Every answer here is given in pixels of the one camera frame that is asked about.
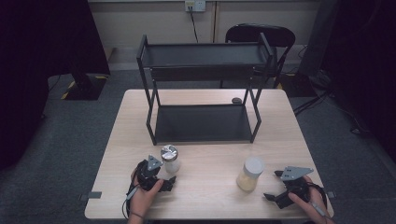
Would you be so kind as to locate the person's right hand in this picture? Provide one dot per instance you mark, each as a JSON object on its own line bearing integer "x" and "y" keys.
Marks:
{"x": 313, "y": 205}

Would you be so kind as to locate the black chair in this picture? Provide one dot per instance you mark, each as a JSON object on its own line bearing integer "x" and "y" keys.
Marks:
{"x": 274, "y": 35}

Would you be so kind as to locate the white wall socket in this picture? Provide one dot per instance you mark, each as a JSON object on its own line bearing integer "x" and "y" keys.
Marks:
{"x": 195, "y": 5}

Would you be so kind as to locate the dark curtain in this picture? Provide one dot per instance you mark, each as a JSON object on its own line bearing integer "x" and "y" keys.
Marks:
{"x": 37, "y": 62}
{"x": 367, "y": 62}

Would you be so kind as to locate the person's left hand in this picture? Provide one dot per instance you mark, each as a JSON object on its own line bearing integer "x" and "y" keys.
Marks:
{"x": 141, "y": 200}

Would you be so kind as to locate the glass jar with silver lid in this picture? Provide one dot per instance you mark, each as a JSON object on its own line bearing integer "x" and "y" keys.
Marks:
{"x": 171, "y": 161}

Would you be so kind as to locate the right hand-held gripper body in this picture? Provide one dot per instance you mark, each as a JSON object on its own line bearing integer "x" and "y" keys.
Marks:
{"x": 294, "y": 186}

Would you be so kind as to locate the glass jar with white lid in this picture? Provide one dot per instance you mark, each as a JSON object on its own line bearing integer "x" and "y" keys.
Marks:
{"x": 249, "y": 179}

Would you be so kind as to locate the small black round knob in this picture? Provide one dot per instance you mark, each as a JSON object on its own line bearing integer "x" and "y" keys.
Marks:
{"x": 236, "y": 100}

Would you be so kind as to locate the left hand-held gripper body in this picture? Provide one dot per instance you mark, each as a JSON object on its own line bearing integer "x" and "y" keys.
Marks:
{"x": 146, "y": 175}

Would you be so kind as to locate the black stand base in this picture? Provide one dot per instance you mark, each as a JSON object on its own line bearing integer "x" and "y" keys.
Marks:
{"x": 85, "y": 87}
{"x": 297, "y": 85}

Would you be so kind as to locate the black metal two-tier shelf rack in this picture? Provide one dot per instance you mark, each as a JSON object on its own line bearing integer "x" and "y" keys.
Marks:
{"x": 202, "y": 123}

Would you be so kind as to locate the thin black wristband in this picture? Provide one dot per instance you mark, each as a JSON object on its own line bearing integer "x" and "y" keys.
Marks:
{"x": 137, "y": 214}

